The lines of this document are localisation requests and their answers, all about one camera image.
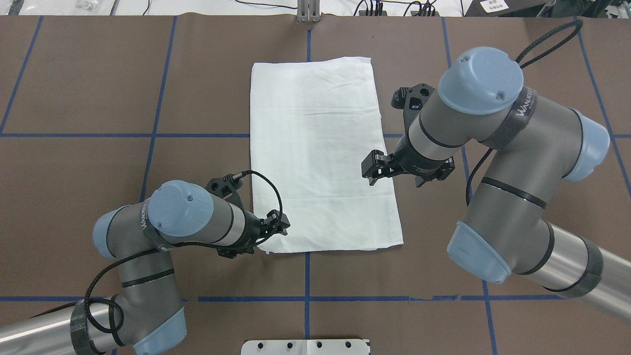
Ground black braided right camera cable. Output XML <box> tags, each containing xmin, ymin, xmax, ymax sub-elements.
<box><xmin>465</xmin><ymin>19</ymin><xmax>584</xmax><ymax>207</ymax></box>

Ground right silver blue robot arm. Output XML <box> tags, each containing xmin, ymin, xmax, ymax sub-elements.
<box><xmin>361</xmin><ymin>46</ymin><xmax>630</xmax><ymax>322</ymax></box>

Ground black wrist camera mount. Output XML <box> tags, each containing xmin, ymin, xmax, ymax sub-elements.
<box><xmin>205</xmin><ymin>172</ymin><xmax>244</xmax><ymax>205</ymax></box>
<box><xmin>390</xmin><ymin>83</ymin><xmax>435</xmax><ymax>128</ymax></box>

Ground aluminium frame post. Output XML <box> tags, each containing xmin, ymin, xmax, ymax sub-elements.
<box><xmin>297</xmin><ymin>0</ymin><xmax>321</xmax><ymax>23</ymax></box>

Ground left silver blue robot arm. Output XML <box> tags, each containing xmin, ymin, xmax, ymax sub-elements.
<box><xmin>1</xmin><ymin>171</ymin><xmax>290</xmax><ymax>355</ymax></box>

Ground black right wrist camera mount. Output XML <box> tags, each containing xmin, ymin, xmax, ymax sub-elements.
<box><xmin>390</xmin><ymin>83</ymin><xmax>435</xmax><ymax>128</ymax></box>

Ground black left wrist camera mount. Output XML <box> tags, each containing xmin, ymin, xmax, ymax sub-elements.
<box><xmin>205</xmin><ymin>172</ymin><xmax>244</xmax><ymax>205</ymax></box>

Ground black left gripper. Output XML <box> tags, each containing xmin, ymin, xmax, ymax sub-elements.
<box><xmin>217</xmin><ymin>210</ymin><xmax>291</xmax><ymax>259</ymax></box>

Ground black box with white label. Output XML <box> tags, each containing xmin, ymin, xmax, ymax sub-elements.
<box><xmin>464</xmin><ymin>0</ymin><xmax>546</xmax><ymax>17</ymax></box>

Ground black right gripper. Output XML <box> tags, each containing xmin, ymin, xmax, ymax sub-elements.
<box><xmin>361</xmin><ymin>136</ymin><xmax>456</xmax><ymax>188</ymax></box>

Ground white long-sleeve printed shirt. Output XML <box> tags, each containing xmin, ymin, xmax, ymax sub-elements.
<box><xmin>249</xmin><ymin>57</ymin><xmax>404</xmax><ymax>253</ymax></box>

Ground white camera stand base plate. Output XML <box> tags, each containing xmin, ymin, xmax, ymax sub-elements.
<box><xmin>241</xmin><ymin>339</ymin><xmax>371</xmax><ymax>355</ymax></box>

